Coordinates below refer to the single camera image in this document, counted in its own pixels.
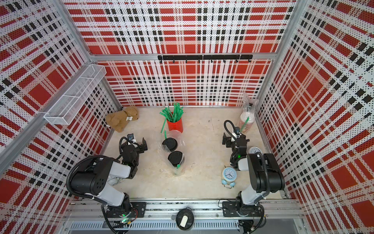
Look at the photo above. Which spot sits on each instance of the clear plastic carrier bag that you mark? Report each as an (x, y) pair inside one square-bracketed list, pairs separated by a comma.
[(249, 105)]

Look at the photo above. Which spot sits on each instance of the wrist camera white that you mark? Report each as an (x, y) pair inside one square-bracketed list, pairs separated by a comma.
[(131, 138), (236, 134)]

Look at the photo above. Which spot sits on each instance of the single green straw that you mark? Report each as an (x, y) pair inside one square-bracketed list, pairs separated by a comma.
[(244, 124)]

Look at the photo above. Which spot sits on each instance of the red straw holder cup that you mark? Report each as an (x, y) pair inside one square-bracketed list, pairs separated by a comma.
[(178, 126)]

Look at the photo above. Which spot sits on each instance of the brown teddy bear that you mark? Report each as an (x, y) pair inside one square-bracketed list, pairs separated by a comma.
[(119, 120)]

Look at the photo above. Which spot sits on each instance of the white lid milk tea cup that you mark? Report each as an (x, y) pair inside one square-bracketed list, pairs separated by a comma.
[(247, 114)]

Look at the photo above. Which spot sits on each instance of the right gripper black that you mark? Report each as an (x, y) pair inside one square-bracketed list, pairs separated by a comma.
[(228, 141)]

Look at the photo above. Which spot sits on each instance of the white alarm clock right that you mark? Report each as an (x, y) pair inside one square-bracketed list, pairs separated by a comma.
[(254, 150)]

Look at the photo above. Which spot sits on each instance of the white wire mesh basket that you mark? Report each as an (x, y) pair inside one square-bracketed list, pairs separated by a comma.
[(67, 107)]

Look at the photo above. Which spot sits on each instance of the green straws bundle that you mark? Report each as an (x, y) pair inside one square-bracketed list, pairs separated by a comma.
[(175, 115)]

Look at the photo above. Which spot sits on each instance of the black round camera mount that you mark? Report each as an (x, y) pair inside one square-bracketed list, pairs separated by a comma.
[(185, 219)]

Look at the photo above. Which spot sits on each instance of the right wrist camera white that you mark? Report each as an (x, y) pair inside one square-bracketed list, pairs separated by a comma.
[(236, 134)]

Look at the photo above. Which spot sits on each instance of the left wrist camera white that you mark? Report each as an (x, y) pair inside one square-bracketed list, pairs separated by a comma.
[(131, 138)]

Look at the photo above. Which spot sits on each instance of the black lid red cup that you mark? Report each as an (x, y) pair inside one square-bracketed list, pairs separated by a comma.
[(170, 144)]

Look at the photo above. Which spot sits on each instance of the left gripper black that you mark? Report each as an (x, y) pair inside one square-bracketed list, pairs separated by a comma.
[(140, 146)]

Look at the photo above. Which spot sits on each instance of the light blue alarm clock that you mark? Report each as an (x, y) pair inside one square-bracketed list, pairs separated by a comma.
[(229, 175)]

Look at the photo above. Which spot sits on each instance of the black hook rail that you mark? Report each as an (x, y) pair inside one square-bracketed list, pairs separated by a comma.
[(204, 57)]

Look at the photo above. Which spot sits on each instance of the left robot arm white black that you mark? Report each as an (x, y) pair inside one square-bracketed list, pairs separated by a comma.
[(90, 179)]

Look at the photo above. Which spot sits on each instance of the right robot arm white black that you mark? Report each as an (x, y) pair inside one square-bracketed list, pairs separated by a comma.
[(264, 173)]

